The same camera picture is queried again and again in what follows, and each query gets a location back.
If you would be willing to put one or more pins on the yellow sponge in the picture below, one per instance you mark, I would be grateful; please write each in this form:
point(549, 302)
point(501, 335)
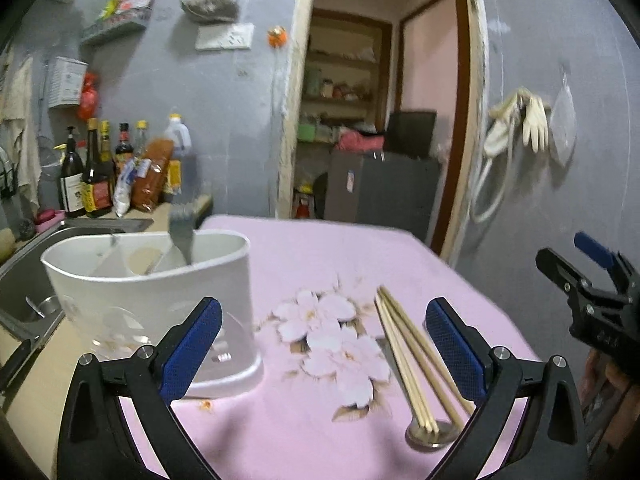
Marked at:
point(6, 242)

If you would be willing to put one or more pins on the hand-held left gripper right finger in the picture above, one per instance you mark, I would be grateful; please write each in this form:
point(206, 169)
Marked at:
point(452, 350)

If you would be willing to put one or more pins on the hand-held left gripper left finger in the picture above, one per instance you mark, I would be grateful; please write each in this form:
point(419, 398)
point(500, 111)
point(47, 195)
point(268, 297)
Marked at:
point(192, 350)

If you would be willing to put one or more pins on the white plastic utensil holder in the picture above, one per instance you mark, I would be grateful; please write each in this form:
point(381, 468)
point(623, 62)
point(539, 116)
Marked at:
point(125, 305)

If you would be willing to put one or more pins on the clear yellow cap bottle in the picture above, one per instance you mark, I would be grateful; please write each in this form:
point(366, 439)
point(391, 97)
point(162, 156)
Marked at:
point(141, 137)

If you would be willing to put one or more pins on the pink cloth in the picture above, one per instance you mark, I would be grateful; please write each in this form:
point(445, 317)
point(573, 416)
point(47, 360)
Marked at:
point(360, 141)

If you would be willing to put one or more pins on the red plastic bag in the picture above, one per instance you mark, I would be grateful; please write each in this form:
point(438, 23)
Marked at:
point(89, 97)

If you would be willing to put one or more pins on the plastic cooking oil jug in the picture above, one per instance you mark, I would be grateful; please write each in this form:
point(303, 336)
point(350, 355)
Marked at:
point(179, 135)

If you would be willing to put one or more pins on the red label soy sauce bottle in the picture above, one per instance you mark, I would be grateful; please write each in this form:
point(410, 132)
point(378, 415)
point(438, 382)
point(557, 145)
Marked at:
point(96, 185)

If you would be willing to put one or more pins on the brown wooden chopstick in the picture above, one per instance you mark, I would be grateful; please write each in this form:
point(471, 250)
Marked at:
point(421, 360)
point(407, 322)

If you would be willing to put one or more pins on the light wooden chopstick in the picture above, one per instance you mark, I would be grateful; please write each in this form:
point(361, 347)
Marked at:
point(410, 385)
point(403, 385)
point(416, 385)

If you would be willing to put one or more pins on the wooden shelf unit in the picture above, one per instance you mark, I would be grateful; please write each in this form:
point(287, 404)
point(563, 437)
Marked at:
point(345, 65)

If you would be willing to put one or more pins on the pink sponge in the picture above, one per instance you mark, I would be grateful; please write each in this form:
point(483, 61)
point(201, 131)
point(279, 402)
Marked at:
point(49, 217)

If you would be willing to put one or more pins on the orange wall hook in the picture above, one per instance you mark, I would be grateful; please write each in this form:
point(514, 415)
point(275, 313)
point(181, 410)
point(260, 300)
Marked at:
point(277, 36)

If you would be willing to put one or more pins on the green container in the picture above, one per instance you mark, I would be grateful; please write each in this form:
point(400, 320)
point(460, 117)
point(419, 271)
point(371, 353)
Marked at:
point(307, 129)

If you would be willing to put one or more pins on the white wall box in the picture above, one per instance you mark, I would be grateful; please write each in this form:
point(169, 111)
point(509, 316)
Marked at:
point(67, 82)

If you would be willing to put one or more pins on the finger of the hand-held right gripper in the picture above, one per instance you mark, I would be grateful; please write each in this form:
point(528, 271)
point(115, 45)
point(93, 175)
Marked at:
point(555, 265)
point(595, 252)

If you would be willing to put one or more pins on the black scrubber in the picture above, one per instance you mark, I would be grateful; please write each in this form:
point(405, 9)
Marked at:
point(27, 230)

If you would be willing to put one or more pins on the white wall socket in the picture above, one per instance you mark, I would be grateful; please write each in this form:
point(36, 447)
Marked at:
point(238, 36)

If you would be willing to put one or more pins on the red packet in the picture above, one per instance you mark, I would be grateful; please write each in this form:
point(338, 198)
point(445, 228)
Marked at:
point(135, 0)

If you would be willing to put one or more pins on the beige rubber gloves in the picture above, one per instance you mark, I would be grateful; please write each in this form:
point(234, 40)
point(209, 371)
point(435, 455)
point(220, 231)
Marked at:
point(532, 120)

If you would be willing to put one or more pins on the person's right hand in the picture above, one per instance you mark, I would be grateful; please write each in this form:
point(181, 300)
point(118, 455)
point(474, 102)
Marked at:
point(620, 390)

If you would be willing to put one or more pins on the yellow cap dark bottle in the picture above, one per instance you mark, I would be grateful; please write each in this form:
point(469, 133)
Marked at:
point(105, 140)

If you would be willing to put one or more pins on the black box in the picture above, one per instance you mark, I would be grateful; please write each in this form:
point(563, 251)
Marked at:
point(412, 132)

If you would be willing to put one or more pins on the clear hanging plastic bag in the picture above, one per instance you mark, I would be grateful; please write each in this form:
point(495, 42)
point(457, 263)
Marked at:
point(564, 120)

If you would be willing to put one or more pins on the white and blue packet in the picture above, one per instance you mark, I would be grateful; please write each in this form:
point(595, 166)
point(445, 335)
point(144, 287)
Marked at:
point(125, 190)

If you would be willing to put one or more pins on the metal spoon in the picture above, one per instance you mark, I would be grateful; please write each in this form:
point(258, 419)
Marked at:
point(432, 437)

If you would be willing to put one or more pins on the small dark sauce bottle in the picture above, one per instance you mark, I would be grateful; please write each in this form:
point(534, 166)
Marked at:
point(123, 150)

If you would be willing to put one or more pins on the yellow green packet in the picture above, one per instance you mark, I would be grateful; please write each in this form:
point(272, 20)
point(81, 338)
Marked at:
point(111, 6)

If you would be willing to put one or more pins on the orange snack packet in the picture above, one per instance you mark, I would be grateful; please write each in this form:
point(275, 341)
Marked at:
point(152, 175)

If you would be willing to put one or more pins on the white wall switch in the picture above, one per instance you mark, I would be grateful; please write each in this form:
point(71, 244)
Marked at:
point(210, 38)

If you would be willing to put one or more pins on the grey wall shelf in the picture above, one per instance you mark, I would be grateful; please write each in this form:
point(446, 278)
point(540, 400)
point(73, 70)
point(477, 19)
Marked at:
point(115, 27)

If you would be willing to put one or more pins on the pink floral tablecloth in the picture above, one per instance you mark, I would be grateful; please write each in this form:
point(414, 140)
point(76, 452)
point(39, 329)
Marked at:
point(310, 260)

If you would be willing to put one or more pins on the red and white bottle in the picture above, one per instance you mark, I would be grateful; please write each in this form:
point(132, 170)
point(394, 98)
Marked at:
point(303, 205)

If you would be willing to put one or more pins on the beige hanging towel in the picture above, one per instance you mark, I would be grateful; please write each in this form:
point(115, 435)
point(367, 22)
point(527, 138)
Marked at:
point(17, 110)

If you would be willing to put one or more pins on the white door frame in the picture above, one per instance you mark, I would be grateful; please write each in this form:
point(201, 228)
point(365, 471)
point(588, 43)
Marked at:
point(292, 110)

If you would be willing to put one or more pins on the stainless steel sink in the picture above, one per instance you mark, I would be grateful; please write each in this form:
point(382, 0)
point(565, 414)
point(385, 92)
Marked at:
point(20, 280)

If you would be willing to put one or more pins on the grey refrigerator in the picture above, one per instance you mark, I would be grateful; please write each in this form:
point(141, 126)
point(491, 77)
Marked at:
point(385, 190)

